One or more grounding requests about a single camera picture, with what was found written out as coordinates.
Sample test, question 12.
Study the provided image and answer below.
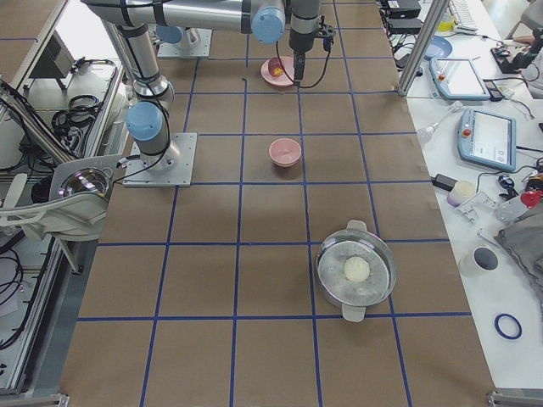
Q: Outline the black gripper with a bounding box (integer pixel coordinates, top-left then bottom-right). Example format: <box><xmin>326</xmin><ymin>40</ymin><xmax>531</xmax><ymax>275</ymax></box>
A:
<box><xmin>289</xmin><ymin>0</ymin><xmax>320</xmax><ymax>81</ymax></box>

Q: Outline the teach pendant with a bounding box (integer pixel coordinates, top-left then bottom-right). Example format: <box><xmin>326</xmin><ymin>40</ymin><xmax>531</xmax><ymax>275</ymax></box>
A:
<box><xmin>428</xmin><ymin>58</ymin><xmax>490</xmax><ymax>101</ymax></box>
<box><xmin>457</xmin><ymin>109</ymin><xmax>517</xmax><ymax>172</ymax></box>

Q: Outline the aluminium frame post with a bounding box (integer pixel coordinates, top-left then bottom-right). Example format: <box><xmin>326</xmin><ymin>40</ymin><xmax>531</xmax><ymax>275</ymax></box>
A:
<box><xmin>397</xmin><ymin>0</ymin><xmax>449</xmax><ymax>97</ymax></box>

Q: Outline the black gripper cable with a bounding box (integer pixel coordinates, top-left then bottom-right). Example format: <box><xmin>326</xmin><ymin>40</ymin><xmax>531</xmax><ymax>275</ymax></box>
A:
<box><xmin>274</xmin><ymin>14</ymin><xmax>333</xmax><ymax>89</ymax></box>

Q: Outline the grey folded cloth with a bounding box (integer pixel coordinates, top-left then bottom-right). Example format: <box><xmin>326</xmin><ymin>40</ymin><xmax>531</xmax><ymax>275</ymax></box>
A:
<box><xmin>495</xmin><ymin>210</ymin><xmax>543</xmax><ymax>309</ymax></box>

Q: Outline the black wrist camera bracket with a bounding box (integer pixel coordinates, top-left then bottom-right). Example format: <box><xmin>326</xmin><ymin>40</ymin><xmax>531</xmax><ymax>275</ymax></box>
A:
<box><xmin>316</xmin><ymin>23</ymin><xmax>336</xmax><ymax>53</ymax></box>

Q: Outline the pink plate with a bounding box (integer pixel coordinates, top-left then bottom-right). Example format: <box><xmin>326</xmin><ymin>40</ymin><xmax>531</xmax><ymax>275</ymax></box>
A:
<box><xmin>260</xmin><ymin>56</ymin><xmax>294</xmax><ymax>87</ymax></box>

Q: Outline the purple white cup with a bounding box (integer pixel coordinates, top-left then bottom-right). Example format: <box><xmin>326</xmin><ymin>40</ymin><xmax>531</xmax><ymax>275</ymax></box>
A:
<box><xmin>446</xmin><ymin>181</ymin><xmax>476</xmax><ymax>207</ymax></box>

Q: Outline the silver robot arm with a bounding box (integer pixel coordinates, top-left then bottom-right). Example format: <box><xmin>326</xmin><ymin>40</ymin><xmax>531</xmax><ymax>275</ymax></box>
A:
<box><xmin>84</xmin><ymin>1</ymin><xmax>322</xmax><ymax>123</ymax></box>
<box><xmin>155</xmin><ymin>25</ymin><xmax>199</xmax><ymax>49</ymax></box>

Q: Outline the blue rubber ring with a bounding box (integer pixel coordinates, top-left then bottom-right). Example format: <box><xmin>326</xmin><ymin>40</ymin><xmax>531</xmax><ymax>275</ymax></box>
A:
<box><xmin>494</xmin><ymin>313</ymin><xmax>523</xmax><ymax>341</ymax></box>

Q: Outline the white keyboard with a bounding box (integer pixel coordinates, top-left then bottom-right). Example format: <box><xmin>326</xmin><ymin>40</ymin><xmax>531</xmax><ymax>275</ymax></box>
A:
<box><xmin>448</xmin><ymin>0</ymin><xmax>479</xmax><ymax>33</ymax></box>

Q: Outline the steel steamer pot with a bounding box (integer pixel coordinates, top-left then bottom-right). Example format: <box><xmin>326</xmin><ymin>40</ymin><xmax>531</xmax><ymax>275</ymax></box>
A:
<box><xmin>315</xmin><ymin>220</ymin><xmax>398</xmax><ymax>322</ymax></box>

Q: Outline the pink bowl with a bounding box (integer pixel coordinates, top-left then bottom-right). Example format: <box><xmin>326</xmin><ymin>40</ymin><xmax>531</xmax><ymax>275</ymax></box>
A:
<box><xmin>268</xmin><ymin>138</ymin><xmax>302</xmax><ymax>168</ymax></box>

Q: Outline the red heart-shaped object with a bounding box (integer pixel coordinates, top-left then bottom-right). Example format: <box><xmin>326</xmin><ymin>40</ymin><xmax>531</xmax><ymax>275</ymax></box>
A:
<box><xmin>520</xmin><ymin>190</ymin><xmax>542</xmax><ymax>209</ymax></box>

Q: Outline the near teach pendant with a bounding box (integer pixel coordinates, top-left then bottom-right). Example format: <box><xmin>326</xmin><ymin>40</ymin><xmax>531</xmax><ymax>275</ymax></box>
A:
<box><xmin>457</xmin><ymin>109</ymin><xmax>517</xmax><ymax>172</ymax></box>

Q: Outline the far teach pendant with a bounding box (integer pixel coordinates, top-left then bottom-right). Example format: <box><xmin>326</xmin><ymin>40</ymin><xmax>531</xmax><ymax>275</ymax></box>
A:
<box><xmin>428</xmin><ymin>58</ymin><xmax>490</xmax><ymax>101</ymax></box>

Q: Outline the red apple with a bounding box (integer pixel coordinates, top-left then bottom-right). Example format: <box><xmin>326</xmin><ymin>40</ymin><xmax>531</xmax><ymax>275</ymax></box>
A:
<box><xmin>267</xmin><ymin>58</ymin><xmax>284</xmax><ymax>78</ymax></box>

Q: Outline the shiny dome camera mount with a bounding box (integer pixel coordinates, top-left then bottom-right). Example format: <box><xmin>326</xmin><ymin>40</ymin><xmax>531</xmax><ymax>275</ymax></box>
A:
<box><xmin>48</xmin><ymin>154</ymin><xmax>121</xmax><ymax>200</ymax></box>

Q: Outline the black power adapter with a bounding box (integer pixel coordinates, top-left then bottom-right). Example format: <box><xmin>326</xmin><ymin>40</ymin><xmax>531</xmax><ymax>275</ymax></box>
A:
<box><xmin>431</xmin><ymin>174</ymin><xmax>457</xmax><ymax>192</ymax></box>

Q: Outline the white cup dark inside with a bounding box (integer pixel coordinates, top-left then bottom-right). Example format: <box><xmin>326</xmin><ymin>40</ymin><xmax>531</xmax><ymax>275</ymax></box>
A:
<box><xmin>458</xmin><ymin>247</ymin><xmax>499</xmax><ymax>277</ymax></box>

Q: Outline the clear light bulb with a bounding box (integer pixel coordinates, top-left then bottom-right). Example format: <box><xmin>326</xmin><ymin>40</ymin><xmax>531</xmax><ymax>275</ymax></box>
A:
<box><xmin>417</xmin><ymin>123</ymin><xmax>439</xmax><ymax>146</ymax></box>

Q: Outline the blue plate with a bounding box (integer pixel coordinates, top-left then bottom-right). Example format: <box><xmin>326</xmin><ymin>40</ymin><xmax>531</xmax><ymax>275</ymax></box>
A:
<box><xmin>424</xmin><ymin>36</ymin><xmax>452</xmax><ymax>60</ymax></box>

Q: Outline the white steamed bun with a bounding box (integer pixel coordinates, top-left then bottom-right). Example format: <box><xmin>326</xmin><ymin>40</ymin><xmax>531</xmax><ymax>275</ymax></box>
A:
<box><xmin>343</xmin><ymin>256</ymin><xmax>370</xmax><ymax>282</ymax></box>

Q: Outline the clear plastic bracket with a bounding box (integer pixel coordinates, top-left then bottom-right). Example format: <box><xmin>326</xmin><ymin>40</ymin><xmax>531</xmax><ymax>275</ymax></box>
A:
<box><xmin>455</xmin><ymin>192</ymin><xmax>498</xmax><ymax>224</ymax></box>

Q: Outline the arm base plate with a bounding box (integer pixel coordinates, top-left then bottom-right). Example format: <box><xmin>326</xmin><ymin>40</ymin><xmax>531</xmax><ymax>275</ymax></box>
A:
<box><xmin>121</xmin><ymin>132</ymin><xmax>198</xmax><ymax>187</ymax></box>
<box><xmin>158</xmin><ymin>28</ymin><xmax>212</xmax><ymax>59</ymax></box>

